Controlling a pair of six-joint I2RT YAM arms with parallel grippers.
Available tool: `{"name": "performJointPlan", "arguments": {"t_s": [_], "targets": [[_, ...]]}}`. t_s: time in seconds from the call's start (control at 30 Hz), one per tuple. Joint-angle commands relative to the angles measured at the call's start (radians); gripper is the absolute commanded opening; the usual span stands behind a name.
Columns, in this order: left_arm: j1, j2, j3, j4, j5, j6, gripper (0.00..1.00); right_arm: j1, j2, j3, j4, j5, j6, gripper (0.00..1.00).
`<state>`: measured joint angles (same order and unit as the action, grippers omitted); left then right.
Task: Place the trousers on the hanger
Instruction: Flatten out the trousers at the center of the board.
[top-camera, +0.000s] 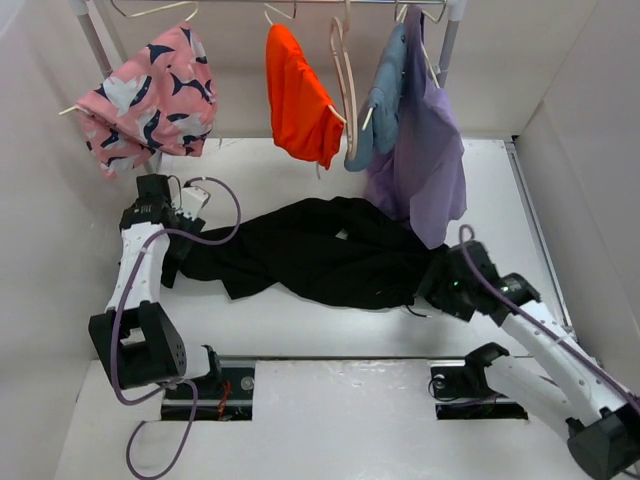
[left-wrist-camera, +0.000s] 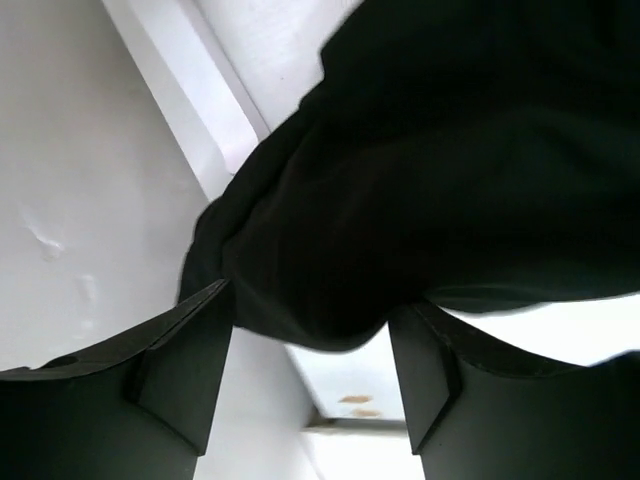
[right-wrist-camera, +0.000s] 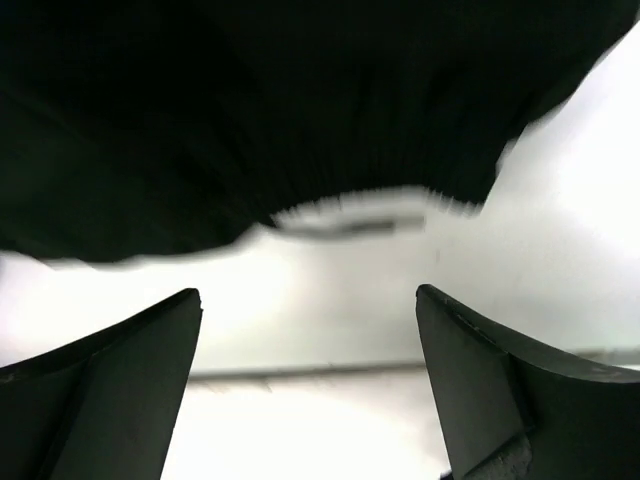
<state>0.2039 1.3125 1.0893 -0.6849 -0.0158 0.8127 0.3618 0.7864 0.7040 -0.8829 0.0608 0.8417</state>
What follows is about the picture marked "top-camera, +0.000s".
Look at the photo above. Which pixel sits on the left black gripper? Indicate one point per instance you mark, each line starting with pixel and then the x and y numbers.
pixel 189 223

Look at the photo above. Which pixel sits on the lilac purple shirt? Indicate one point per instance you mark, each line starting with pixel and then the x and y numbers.
pixel 421 183

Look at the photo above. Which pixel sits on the wooden hanger under pink shorts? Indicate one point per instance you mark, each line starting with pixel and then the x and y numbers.
pixel 81 12

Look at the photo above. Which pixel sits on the orange shorts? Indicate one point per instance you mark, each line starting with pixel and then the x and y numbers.
pixel 300 100

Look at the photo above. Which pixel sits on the grey metal clothes rack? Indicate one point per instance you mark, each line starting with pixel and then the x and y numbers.
pixel 455 11

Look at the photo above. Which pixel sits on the blue-grey shorts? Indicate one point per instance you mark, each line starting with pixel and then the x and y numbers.
pixel 384 96

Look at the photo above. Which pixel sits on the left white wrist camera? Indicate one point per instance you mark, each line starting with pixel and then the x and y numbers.
pixel 193 200

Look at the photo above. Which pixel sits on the aluminium rail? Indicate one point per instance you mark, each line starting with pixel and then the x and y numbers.
pixel 229 358
pixel 553 294

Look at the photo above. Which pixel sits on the aluminium rail right side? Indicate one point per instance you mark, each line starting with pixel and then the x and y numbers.
pixel 553 294

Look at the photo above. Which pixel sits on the wooden hanger under lilac shirt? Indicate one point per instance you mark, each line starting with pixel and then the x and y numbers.
pixel 433 71

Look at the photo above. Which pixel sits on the aluminium rail front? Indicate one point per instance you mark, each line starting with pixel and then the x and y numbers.
pixel 229 358

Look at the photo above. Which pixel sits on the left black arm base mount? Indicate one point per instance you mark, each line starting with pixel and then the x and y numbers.
pixel 226 399

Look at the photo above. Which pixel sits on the black trousers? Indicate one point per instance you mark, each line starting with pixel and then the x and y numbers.
pixel 342 252

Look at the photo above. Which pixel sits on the empty pink wooden hanger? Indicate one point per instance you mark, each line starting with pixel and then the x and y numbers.
pixel 338 48

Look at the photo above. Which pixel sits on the pink bird-print shorts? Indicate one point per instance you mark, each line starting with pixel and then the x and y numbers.
pixel 161 101

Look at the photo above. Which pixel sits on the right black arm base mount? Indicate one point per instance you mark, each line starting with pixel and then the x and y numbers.
pixel 458 398

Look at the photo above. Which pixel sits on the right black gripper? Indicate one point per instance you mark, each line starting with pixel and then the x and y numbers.
pixel 442 268

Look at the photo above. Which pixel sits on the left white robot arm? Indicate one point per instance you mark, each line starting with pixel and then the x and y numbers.
pixel 136 342

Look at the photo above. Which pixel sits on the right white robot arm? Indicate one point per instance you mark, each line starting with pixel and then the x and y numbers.
pixel 595 415

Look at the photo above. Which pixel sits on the wooden hanger under orange shorts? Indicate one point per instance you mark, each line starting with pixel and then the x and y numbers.
pixel 335 112

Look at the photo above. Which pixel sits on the wooden hanger under blue shorts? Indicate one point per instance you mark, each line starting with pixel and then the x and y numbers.
pixel 368 117

